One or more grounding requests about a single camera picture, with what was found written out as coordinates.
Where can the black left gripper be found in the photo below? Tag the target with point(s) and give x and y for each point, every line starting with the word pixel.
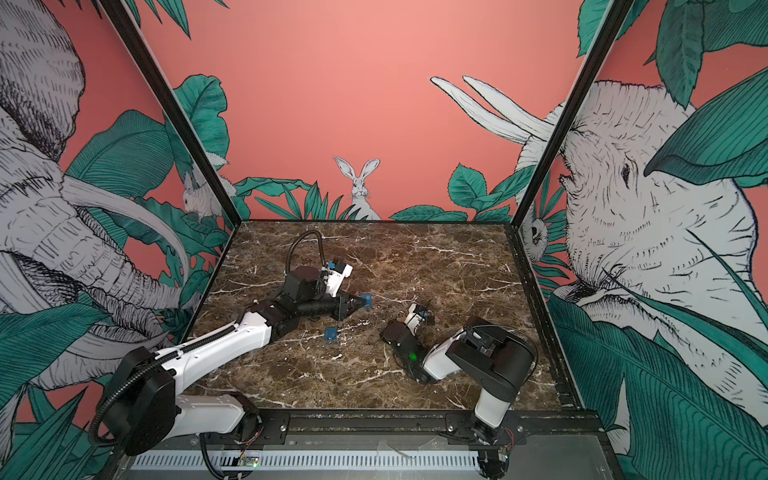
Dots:
pixel 353 306

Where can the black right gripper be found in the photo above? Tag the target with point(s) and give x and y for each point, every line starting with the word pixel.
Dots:
pixel 386 336

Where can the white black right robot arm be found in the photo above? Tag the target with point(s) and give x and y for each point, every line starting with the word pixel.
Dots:
pixel 499 360

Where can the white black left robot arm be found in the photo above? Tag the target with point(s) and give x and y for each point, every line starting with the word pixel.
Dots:
pixel 145 401

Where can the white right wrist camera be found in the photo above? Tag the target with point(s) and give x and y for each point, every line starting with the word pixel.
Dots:
pixel 418 316

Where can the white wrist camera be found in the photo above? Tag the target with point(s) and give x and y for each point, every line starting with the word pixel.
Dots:
pixel 335 272
pixel 418 316

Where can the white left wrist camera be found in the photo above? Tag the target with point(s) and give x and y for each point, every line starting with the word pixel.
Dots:
pixel 335 272

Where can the white slotted cable duct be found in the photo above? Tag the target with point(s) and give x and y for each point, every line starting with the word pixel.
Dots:
pixel 336 460

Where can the black front mounting rail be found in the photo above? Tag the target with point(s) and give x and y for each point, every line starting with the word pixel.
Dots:
pixel 460 427

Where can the black right corner frame post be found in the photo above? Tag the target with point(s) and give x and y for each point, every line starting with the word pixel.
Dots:
pixel 608 31

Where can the black corner frame post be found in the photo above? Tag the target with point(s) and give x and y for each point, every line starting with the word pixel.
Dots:
pixel 128 31
pixel 608 31

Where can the black left corner frame post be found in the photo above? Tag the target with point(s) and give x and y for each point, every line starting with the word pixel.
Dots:
pixel 128 31

